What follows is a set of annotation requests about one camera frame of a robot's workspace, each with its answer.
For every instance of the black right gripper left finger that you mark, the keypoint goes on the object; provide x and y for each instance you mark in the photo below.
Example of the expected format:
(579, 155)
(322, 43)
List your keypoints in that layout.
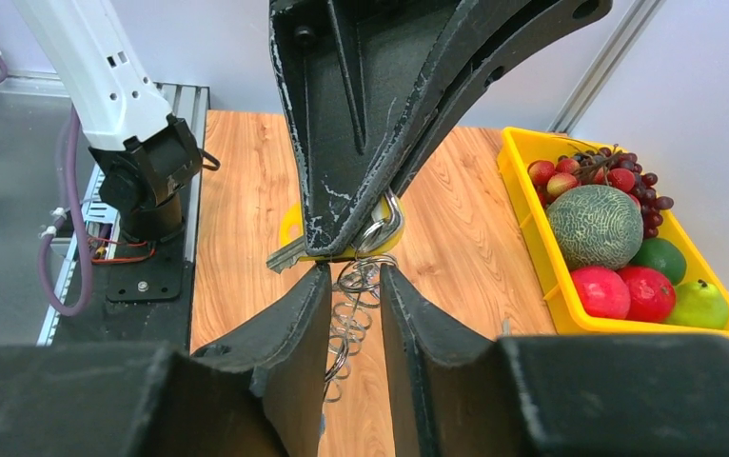
(256, 391)

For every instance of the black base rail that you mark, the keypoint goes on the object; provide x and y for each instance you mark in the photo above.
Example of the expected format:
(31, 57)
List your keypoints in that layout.
(139, 291)

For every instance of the yellow plastic tray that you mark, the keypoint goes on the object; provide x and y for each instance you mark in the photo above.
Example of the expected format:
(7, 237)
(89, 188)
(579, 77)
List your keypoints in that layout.
(521, 147)

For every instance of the dark grape bunch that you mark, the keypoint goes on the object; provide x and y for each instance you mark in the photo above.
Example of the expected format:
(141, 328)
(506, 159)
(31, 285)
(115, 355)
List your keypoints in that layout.
(652, 205)

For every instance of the key with yellow tag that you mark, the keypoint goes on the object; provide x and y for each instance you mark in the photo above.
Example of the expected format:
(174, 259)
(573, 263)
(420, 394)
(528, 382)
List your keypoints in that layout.
(372, 234)

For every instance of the green netted melon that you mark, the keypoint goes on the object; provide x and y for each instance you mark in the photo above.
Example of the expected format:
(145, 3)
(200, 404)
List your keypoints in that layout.
(596, 225)

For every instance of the red apple lower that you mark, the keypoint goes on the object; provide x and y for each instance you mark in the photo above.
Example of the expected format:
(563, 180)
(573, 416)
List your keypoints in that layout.
(602, 292)

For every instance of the small red peaches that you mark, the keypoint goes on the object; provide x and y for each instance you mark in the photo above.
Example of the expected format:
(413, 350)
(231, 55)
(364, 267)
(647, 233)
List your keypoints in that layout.
(551, 180)

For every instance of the dark green lime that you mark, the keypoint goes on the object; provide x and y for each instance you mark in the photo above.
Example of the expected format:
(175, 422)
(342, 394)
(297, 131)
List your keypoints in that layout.
(661, 255)

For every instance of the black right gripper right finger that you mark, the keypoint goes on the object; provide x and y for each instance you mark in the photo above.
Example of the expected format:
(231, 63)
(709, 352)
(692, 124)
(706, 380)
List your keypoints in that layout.
(454, 392)

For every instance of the red apple upper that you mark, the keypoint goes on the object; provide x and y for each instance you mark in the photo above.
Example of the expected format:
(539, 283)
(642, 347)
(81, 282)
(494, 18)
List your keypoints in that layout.
(652, 295)

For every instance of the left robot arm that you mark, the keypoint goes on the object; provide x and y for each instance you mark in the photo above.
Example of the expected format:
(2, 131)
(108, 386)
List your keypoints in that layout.
(146, 152)

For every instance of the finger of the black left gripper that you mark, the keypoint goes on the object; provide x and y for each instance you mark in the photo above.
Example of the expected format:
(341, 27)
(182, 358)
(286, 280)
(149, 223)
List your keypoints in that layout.
(360, 81)
(521, 37)

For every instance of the light green pear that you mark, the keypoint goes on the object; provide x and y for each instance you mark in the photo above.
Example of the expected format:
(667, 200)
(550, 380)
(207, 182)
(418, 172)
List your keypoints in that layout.
(699, 304)

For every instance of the red apple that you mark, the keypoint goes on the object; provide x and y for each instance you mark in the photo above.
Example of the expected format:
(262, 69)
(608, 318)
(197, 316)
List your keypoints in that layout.
(602, 292)
(652, 295)

